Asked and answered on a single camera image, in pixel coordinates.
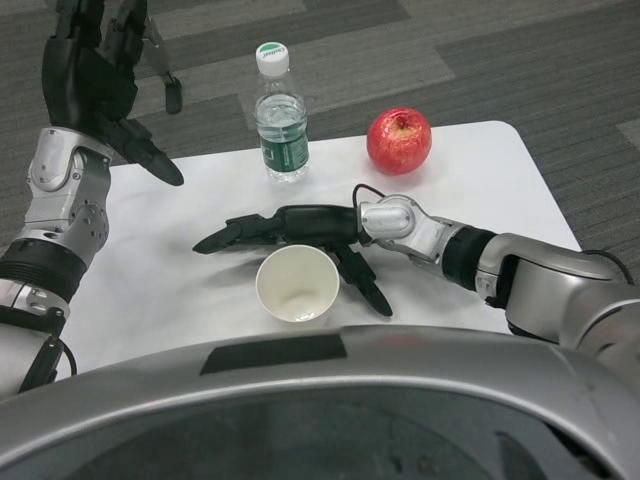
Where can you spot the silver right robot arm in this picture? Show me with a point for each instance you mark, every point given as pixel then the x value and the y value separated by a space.
pixel 540 285

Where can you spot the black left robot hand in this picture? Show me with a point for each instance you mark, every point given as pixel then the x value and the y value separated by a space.
pixel 85 85

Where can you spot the white paper cup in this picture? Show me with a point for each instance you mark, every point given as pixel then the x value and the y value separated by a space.
pixel 295 280

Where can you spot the silver robot chest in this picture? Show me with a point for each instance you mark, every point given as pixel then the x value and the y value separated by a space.
pixel 300 400

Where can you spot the red apple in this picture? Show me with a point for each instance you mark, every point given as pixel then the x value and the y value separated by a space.
pixel 400 145

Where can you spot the clear water bottle green label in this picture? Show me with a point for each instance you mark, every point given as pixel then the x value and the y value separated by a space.
pixel 282 150

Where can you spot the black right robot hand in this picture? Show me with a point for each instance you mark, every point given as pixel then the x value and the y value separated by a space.
pixel 315 225

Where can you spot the silver white humanoid robot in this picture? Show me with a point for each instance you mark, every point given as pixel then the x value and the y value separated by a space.
pixel 172 95

